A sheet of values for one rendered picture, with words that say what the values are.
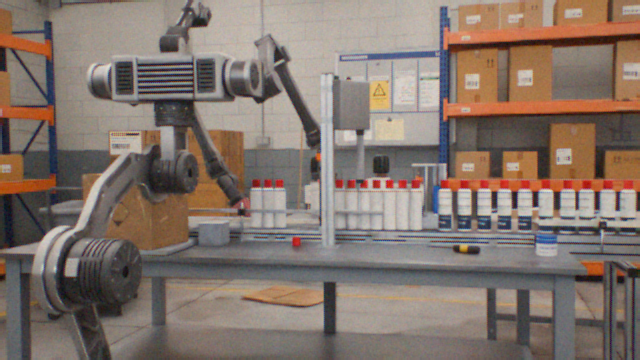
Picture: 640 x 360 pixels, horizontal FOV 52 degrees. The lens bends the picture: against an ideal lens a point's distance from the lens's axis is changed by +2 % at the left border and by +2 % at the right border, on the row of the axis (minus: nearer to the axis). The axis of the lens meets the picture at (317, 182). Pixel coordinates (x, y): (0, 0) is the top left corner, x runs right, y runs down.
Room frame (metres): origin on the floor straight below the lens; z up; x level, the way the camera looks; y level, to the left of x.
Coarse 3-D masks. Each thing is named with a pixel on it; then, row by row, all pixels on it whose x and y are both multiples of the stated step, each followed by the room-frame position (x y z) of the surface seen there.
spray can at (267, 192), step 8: (264, 184) 2.72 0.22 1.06; (264, 192) 2.71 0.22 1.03; (272, 192) 2.71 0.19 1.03; (264, 200) 2.71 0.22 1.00; (272, 200) 2.71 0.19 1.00; (264, 208) 2.71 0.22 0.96; (272, 208) 2.71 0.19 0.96; (264, 216) 2.71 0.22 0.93; (272, 216) 2.71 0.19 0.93; (264, 224) 2.71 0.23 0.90; (272, 224) 2.71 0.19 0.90
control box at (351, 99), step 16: (336, 80) 2.50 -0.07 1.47; (336, 96) 2.49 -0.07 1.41; (352, 96) 2.52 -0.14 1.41; (368, 96) 2.59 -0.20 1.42; (336, 112) 2.50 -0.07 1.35; (352, 112) 2.52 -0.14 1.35; (368, 112) 2.59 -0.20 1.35; (336, 128) 2.50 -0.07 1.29; (352, 128) 2.52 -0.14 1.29; (368, 128) 2.59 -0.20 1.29
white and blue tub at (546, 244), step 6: (540, 234) 2.32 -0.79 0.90; (546, 234) 2.32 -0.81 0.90; (552, 234) 2.32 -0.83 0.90; (540, 240) 2.29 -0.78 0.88; (546, 240) 2.27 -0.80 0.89; (552, 240) 2.27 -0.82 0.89; (540, 246) 2.29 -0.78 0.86; (546, 246) 2.27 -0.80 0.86; (552, 246) 2.27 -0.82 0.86; (540, 252) 2.29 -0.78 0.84; (546, 252) 2.27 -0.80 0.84; (552, 252) 2.27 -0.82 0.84
